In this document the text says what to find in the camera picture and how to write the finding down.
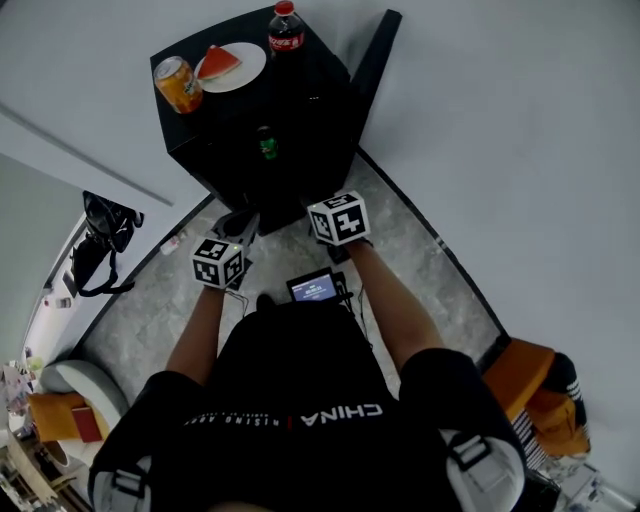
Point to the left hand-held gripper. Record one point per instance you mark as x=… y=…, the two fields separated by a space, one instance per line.
x=217 y=265

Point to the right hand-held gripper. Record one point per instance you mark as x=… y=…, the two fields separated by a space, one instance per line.
x=340 y=220

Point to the black mini fridge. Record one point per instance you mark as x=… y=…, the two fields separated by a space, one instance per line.
x=225 y=150

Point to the green soda can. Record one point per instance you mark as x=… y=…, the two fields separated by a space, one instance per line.
x=269 y=145

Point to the orange soda can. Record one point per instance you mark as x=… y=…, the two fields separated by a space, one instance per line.
x=179 y=86

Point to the cola bottle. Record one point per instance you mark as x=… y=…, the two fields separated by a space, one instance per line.
x=286 y=45

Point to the person's right forearm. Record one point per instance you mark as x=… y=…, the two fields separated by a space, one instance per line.
x=395 y=320

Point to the person's left forearm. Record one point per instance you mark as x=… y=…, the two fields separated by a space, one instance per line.
x=197 y=335

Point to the black shoulder bag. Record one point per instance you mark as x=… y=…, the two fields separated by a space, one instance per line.
x=90 y=262

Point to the chest-mounted screen device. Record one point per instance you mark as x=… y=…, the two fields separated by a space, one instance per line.
x=312 y=289

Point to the white floor socket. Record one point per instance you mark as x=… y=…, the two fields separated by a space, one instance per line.
x=170 y=246

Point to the person's black shoe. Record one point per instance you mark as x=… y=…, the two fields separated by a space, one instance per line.
x=265 y=303

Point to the black hanging backpack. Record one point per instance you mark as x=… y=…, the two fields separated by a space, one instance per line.
x=110 y=222

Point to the white plate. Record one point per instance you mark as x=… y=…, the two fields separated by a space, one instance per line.
x=247 y=65

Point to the red watermelon slice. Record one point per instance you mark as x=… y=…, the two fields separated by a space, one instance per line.
x=217 y=64

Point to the small clear bottle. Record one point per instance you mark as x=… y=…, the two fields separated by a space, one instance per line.
x=63 y=302

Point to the person's black shirt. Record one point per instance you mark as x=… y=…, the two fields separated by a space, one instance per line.
x=300 y=440

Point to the white round armchair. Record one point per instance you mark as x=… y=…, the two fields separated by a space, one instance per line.
x=85 y=380

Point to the orange seat pad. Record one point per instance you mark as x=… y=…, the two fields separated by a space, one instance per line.
x=517 y=375

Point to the red book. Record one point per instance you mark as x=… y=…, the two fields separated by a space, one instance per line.
x=87 y=425

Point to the orange cushion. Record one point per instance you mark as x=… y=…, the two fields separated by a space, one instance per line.
x=50 y=415

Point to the orange jacket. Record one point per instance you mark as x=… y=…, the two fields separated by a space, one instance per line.
x=560 y=425

